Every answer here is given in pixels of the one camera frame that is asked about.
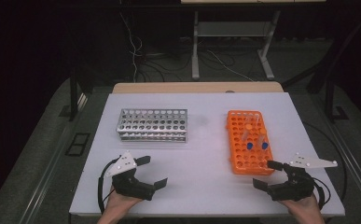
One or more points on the black metal stand with braces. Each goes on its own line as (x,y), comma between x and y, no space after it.
(330,99)

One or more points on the silver metal test tube rack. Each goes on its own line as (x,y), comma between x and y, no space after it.
(151,124)

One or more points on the person's left hand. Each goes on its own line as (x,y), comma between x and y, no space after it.
(116,208)

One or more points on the blue-capped test tube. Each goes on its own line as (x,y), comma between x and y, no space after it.
(249,145)
(264,145)

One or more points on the orange plastic test tube rack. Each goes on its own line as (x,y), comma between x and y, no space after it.
(237,155)

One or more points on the person's right hand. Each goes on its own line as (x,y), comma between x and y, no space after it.
(305,211)

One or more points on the clear test tube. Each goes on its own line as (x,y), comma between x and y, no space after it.
(249,120)
(258,118)

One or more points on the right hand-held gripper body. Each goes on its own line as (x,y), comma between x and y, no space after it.
(296,186)

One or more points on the wooden table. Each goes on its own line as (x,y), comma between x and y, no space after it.
(169,87)

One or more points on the black floor outlet frame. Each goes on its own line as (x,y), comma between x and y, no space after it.
(77,144)

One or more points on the grey metal table frame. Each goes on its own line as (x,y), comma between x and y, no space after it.
(195,56)

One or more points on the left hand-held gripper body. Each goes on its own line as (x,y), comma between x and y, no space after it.
(131,186)

